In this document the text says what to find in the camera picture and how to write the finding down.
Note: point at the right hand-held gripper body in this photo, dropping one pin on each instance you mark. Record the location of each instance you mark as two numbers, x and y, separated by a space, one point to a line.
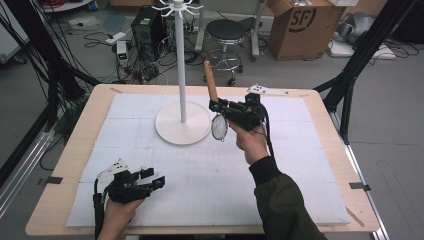
245 115

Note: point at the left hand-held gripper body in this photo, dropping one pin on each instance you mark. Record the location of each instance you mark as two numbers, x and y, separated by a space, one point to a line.
125 191

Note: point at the white hook stand rack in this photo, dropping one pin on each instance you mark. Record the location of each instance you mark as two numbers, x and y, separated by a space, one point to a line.
181 83

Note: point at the person's left hand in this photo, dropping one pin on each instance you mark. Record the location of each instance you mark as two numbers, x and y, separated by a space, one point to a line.
116 216

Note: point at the person's right hand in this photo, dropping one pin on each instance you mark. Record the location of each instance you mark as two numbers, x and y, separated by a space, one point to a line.
251 143

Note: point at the white grid mat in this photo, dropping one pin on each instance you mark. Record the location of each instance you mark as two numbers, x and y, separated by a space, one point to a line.
200 186

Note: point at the black round stool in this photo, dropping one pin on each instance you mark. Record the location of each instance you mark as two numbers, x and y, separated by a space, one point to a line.
228 31

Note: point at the black tape piece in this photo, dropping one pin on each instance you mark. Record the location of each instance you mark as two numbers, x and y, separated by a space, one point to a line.
360 186
50 181

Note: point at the black computer tower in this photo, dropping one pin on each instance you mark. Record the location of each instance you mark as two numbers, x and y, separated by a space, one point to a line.
148 33

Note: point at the cardboard box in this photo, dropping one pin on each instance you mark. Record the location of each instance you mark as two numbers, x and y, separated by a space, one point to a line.
303 33

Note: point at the small white power device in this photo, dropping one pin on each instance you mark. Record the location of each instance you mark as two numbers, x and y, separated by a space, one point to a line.
122 53

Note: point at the white power strip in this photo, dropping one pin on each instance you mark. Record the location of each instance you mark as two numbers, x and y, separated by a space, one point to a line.
115 37

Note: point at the grey bag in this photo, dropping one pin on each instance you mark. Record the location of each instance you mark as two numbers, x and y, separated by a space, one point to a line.
356 26

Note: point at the thin wooden strip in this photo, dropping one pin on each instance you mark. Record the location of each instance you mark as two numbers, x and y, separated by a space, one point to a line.
354 216

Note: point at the aluminium rail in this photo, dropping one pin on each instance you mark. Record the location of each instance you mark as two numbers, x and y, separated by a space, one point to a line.
363 186
23 176

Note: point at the black frame stand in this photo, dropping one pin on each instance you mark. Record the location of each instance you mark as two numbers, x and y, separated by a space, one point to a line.
50 63
353 66

